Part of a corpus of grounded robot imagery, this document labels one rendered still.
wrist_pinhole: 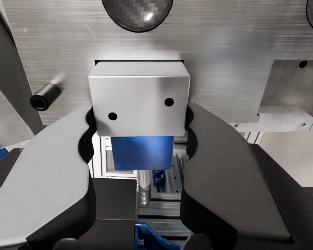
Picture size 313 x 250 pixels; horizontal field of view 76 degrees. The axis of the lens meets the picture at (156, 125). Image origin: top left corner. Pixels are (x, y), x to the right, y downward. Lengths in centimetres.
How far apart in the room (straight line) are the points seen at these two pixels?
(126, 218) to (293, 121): 28
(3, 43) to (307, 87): 26
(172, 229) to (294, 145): 126
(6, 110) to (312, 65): 25
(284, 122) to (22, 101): 29
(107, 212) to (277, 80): 31
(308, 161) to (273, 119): 150
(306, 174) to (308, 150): 25
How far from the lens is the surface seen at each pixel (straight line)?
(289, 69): 19
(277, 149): 157
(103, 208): 38
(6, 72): 22
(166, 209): 49
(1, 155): 25
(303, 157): 172
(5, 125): 22
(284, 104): 19
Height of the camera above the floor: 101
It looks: 58 degrees down
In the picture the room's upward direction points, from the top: 175 degrees clockwise
